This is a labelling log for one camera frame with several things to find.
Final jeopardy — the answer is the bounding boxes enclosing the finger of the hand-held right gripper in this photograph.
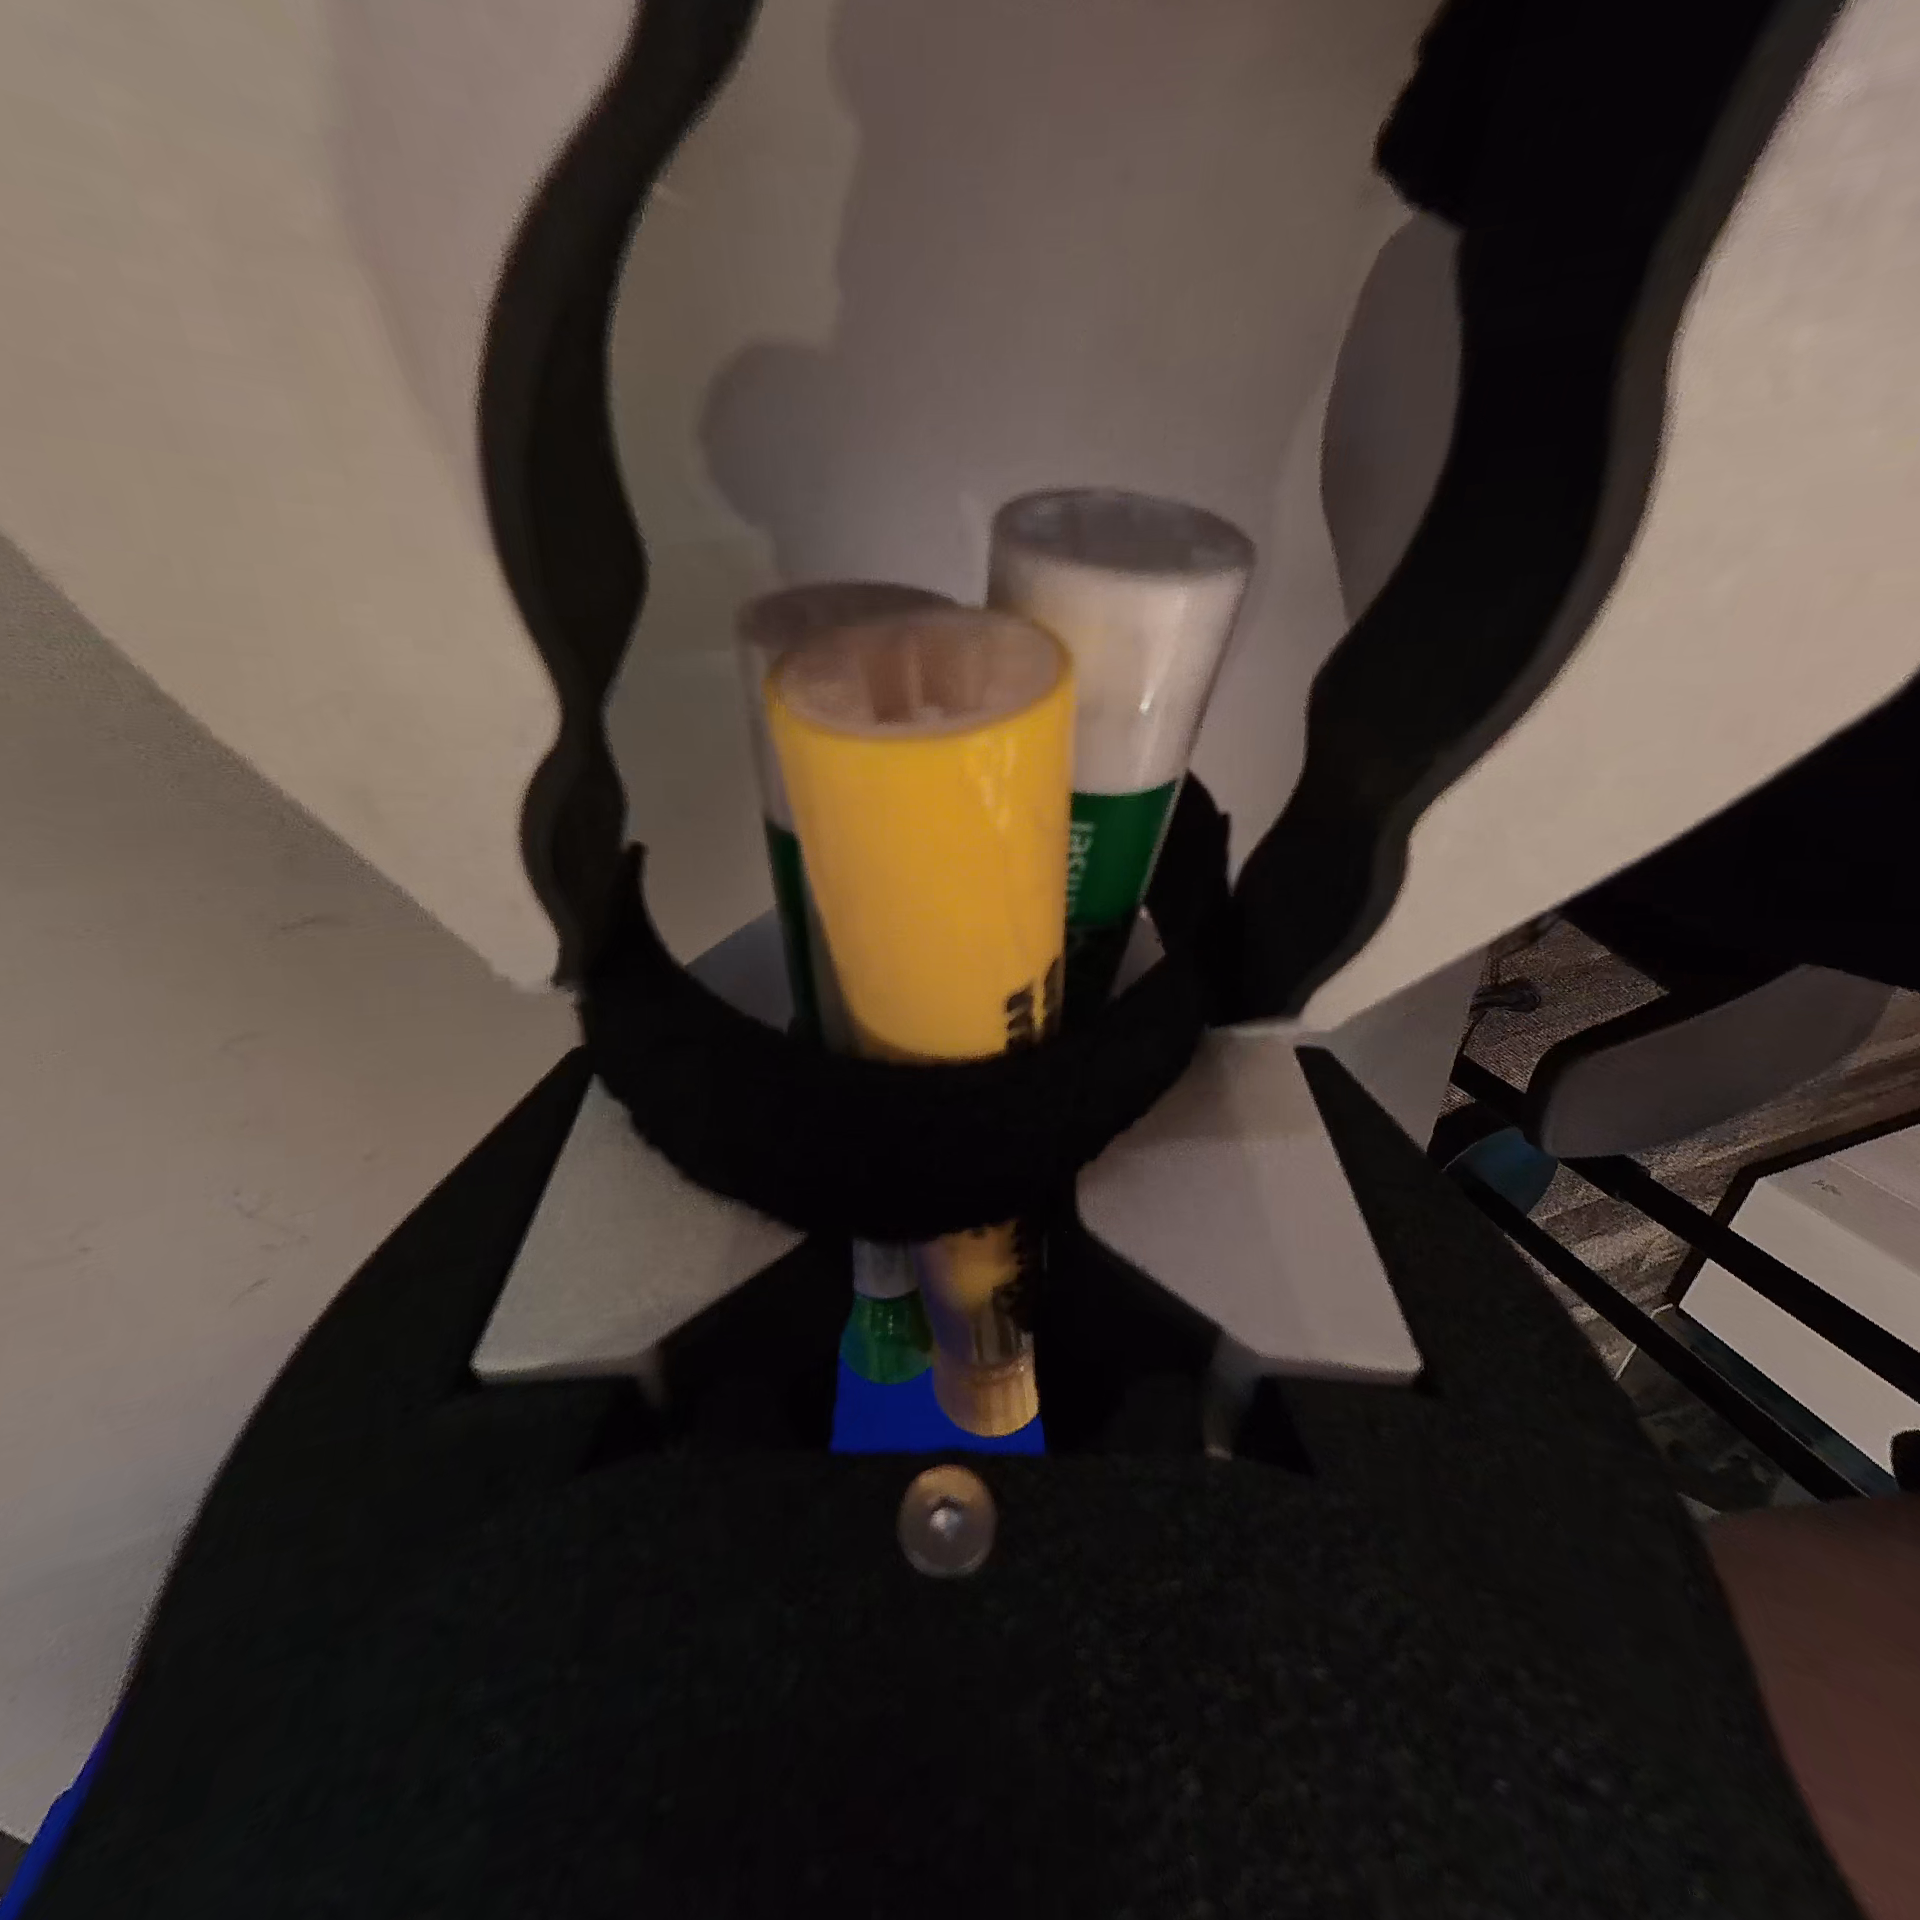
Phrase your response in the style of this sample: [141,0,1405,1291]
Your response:
[0,0,760,1000]
[1237,0,1920,1045]

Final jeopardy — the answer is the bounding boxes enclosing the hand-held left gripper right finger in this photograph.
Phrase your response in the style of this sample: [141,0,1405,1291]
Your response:
[1077,908,1426,1461]

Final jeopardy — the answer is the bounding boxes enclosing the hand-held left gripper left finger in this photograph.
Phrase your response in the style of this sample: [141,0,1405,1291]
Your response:
[470,920,819,1420]

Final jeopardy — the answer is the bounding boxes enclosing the black hook-and-loop strap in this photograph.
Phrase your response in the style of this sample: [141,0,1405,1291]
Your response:
[577,772,1240,1249]

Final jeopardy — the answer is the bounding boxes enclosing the yellow highlighter marker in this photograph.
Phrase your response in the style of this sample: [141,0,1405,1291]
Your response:
[766,608,1082,1449]

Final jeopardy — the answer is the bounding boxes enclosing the green and white marker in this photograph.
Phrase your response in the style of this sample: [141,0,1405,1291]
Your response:
[989,488,1256,962]
[738,584,962,1385]

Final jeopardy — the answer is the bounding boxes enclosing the blue box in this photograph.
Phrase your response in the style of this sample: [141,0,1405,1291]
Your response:
[0,1320,1048,1900]

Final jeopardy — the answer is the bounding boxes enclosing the grey rounded object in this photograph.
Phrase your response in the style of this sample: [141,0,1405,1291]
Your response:
[1530,961,1920,1164]

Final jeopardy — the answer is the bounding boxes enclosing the person's leg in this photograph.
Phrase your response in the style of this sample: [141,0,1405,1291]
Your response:
[1709,1500,1920,1920]

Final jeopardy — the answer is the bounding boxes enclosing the black metal frame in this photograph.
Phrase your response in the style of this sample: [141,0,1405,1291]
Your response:
[1425,1050,1920,1504]

